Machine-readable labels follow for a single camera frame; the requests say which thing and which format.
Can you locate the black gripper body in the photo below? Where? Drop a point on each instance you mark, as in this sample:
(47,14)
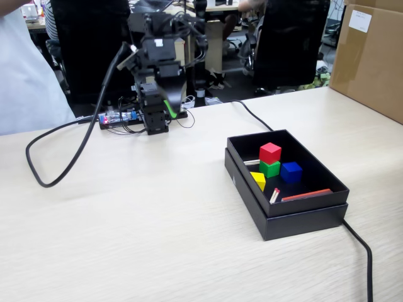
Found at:
(160,50)

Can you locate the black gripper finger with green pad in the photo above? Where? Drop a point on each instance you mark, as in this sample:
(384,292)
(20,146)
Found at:
(176,92)
(170,110)

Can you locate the red wooden cube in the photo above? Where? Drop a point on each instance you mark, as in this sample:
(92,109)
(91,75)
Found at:
(270,152)

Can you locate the yellow wooden cube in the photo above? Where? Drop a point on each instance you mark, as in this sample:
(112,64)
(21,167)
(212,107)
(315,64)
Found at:
(259,181)

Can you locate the green wooden cube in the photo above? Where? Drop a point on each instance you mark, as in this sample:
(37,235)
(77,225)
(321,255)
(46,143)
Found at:
(270,170)

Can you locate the blue wooden cube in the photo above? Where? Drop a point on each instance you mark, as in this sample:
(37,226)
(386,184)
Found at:
(291,173)

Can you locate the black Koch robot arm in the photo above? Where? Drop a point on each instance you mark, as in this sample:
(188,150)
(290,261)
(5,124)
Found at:
(152,122)

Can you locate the black open cardboard box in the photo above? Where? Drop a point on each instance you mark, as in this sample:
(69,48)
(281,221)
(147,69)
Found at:
(315,176)

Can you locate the large brown cardboard box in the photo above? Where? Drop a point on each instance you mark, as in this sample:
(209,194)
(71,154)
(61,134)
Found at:
(368,63)

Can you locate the black pole stand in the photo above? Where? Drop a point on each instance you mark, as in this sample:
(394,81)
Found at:
(200,78)

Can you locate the dark laptop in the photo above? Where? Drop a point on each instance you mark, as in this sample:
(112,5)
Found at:
(154,3)

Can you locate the controller board with red LED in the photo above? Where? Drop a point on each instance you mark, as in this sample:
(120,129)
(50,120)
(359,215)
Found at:
(116,119)

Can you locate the black office chair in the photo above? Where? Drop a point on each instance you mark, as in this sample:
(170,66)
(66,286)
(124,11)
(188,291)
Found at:
(94,50)
(292,41)

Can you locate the seated background person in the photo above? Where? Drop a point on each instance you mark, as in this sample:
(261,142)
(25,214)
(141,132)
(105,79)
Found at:
(231,22)

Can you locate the red and white marker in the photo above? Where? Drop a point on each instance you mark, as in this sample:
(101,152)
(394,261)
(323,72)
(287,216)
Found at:
(276,196)

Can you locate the green patterned bag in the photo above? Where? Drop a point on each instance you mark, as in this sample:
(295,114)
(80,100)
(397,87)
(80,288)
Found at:
(315,83)

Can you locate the person in white shirt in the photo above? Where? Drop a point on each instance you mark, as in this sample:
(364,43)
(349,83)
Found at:
(22,78)

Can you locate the orange matchbox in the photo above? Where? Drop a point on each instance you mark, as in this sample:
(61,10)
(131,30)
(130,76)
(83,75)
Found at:
(307,195)

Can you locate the white paper label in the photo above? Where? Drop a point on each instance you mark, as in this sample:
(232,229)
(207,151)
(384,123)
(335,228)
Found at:
(360,20)

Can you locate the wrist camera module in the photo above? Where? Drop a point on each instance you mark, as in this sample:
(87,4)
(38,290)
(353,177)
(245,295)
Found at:
(127,59)

